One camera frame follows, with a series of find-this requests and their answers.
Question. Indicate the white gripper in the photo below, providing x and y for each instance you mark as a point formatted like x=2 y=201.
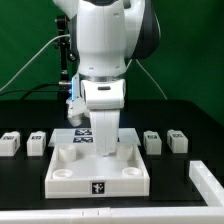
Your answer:
x=104 y=100

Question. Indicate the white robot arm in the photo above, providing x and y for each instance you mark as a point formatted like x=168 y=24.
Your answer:
x=103 y=34

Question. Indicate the white fiducial marker sheet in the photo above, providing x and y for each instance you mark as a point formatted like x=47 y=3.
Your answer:
x=84 y=135

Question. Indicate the black camera stand pole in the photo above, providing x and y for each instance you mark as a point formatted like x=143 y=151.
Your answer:
x=63 y=45

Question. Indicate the white square tabletop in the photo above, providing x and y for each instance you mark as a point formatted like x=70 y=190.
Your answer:
x=78 y=171

